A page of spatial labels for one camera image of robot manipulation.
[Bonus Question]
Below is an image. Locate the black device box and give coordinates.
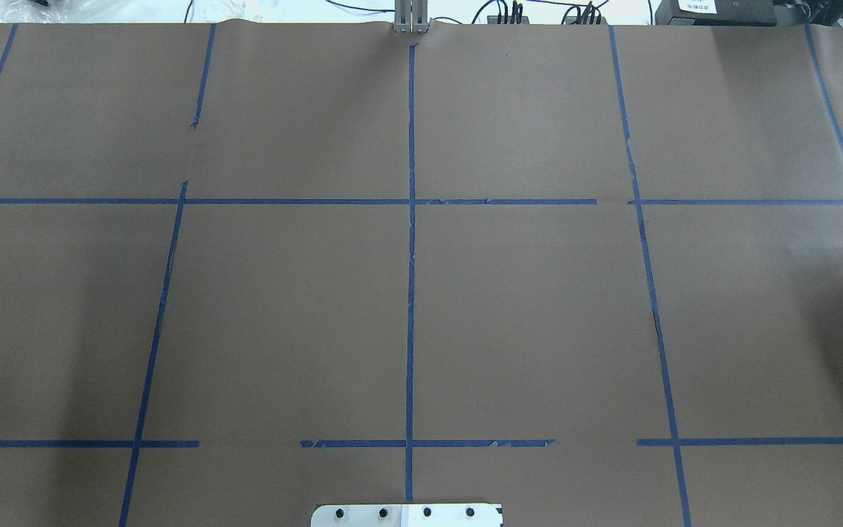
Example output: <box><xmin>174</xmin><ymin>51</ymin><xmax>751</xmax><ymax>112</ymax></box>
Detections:
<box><xmin>653</xmin><ymin>1</ymin><xmax>777</xmax><ymax>27</ymax></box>

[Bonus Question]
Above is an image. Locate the aluminium frame post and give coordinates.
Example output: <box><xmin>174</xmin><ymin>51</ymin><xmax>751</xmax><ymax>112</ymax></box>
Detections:
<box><xmin>394</xmin><ymin>0</ymin><xmax>430</xmax><ymax>34</ymax></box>

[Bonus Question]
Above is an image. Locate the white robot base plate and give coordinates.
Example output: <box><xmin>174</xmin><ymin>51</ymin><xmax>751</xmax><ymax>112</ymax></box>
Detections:
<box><xmin>310</xmin><ymin>503</ymin><xmax>504</xmax><ymax>526</ymax></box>

